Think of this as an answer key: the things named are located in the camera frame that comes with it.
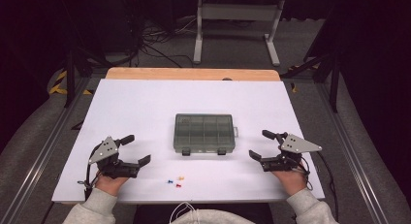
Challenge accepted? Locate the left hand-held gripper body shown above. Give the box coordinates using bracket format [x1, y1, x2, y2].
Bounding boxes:
[87, 136, 141, 179]

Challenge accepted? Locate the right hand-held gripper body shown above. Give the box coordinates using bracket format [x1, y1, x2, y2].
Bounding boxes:
[261, 131, 324, 174]

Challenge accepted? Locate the clear grey compartment box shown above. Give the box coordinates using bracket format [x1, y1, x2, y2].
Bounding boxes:
[173, 112, 239, 156]

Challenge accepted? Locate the person's left hand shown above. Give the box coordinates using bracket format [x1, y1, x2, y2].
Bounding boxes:
[95, 172, 130, 198]

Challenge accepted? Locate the person's right hand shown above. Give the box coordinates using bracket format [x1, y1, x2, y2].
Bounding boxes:
[270, 167, 308, 197]

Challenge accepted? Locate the yellow black floor tape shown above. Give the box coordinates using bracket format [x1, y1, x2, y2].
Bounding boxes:
[47, 70, 95, 96]
[288, 63, 322, 94]

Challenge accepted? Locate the person's grey hoodie torso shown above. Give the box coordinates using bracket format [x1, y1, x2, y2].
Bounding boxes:
[132, 203, 275, 224]

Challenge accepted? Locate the black metal stand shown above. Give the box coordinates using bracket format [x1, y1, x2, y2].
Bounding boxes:
[280, 48, 341, 113]
[62, 46, 108, 109]

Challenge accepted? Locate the wooden table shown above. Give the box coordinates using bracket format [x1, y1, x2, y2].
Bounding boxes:
[105, 67, 281, 82]

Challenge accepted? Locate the white metal stand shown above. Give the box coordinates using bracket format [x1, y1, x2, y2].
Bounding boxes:
[192, 0, 286, 67]

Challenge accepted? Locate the right hand-held gripper cable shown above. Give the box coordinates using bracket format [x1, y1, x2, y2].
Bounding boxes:
[299, 150, 340, 223]

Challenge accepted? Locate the aluminium rail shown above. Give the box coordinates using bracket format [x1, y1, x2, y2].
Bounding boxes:
[0, 77, 93, 224]
[314, 82, 391, 224]

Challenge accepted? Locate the white drawstring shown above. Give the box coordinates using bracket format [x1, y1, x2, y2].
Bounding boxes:
[169, 202, 201, 224]

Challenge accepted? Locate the bundle of floor cables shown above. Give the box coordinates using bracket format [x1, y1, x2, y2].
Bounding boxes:
[129, 10, 198, 68]

